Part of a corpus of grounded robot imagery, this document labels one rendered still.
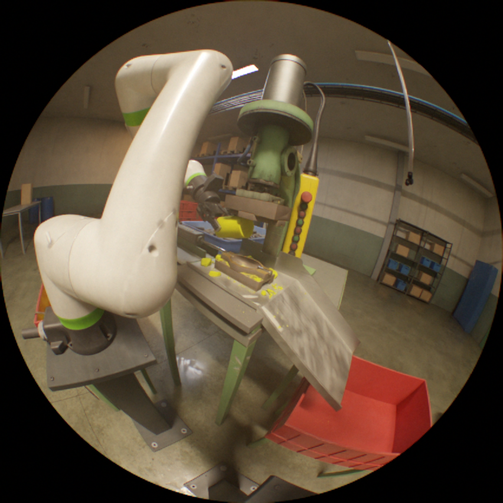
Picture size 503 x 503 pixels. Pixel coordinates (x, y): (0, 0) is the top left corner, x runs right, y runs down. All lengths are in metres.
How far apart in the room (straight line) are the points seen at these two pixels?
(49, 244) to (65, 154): 8.46
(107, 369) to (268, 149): 0.59
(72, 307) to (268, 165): 0.50
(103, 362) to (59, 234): 0.24
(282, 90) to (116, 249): 0.51
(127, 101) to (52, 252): 0.34
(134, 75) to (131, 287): 0.41
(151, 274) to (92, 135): 8.63
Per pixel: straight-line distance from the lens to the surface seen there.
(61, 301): 0.34
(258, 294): 0.43
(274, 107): 0.43
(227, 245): 0.69
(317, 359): 0.47
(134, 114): 0.48
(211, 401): 1.29
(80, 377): 0.39
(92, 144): 8.65
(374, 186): 5.81
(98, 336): 0.39
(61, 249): 0.27
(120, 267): 0.19
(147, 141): 0.23
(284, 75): 0.57
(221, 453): 1.22
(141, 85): 0.44
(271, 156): 0.43
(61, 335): 0.42
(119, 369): 0.37
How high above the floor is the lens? 1.22
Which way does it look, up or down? 17 degrees down
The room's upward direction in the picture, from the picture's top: 12 degrees clockwise
